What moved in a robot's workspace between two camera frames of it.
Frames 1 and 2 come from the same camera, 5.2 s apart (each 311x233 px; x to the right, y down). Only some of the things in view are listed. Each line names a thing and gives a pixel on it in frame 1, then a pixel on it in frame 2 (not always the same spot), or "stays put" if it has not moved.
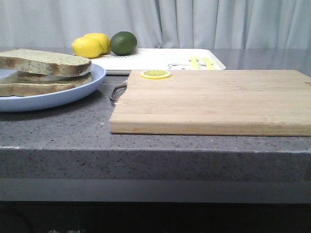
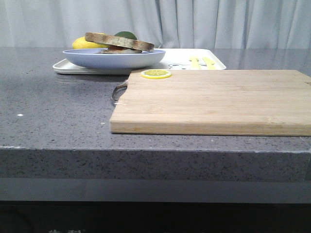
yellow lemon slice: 156,74 stays put
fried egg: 22,77 → 117,48
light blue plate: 11,103 → 94,58
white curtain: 159,24 stays put
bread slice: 44,62 → 113,40
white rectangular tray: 162,59 stays put
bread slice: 19,89 → 121,51
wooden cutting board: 238,103 stays put
